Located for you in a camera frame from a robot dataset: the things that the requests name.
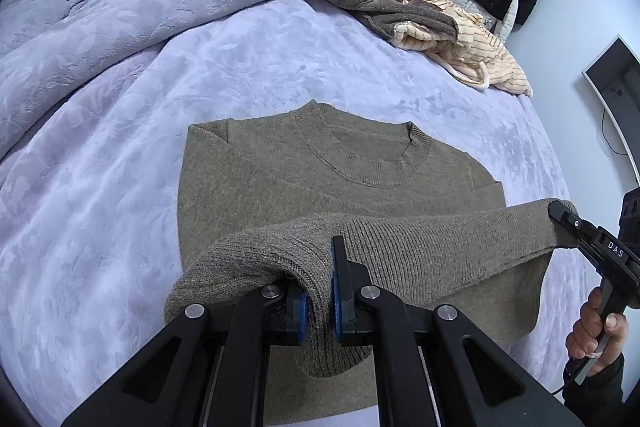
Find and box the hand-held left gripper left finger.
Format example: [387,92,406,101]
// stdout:
[60,284,308,427]

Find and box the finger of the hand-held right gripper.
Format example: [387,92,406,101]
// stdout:
[548,200,600,254]

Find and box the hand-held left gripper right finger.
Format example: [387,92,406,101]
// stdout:
[330,235,586,427]

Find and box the olive knit sweater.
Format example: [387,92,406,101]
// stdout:
[165,99,581,425]

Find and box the person's right forearm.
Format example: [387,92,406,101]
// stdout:
[562,352,626,410]

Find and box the person's right hand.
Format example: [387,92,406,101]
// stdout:
[565,287,632,378]

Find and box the white framed monitor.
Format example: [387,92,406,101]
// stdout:
[582,35,640,185]

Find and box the cream striped garment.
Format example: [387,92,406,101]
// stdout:
[350,0,534,98]

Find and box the white puffer jacket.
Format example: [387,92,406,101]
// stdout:
[447,0,518,42]

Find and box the lavender bed blanket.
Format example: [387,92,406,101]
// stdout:
[0,0,601,427]

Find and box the lavender embossed quilt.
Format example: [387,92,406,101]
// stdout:
[0,0,346,158]

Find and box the black monitor cable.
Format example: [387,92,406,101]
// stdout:
[601,109,629,156]

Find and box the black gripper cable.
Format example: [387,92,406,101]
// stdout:
[550,357,595,396]

